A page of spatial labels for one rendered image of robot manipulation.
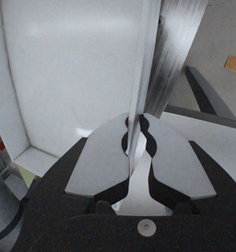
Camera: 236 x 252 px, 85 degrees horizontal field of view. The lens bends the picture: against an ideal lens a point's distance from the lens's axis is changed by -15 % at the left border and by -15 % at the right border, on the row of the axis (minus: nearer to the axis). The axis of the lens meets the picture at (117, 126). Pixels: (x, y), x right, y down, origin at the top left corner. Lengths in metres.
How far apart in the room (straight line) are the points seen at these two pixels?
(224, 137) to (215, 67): 0.85
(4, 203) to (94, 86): 0.28
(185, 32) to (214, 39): 0.87
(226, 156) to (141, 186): 0.23
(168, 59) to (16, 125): 0.27
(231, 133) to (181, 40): 0.20
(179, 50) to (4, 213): 0.42
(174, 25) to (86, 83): 0.16
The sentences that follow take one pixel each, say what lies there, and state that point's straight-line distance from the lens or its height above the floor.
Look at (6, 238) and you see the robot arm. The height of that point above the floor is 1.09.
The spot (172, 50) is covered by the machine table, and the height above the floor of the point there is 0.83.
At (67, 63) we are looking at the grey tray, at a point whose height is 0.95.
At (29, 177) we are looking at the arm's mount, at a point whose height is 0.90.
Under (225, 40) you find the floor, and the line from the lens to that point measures 1.15.
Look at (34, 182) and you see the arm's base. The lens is 0.46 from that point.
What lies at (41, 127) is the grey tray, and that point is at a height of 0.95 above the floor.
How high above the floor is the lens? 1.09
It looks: 54 degrees down
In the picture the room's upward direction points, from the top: 150 degrees counter-clockwise
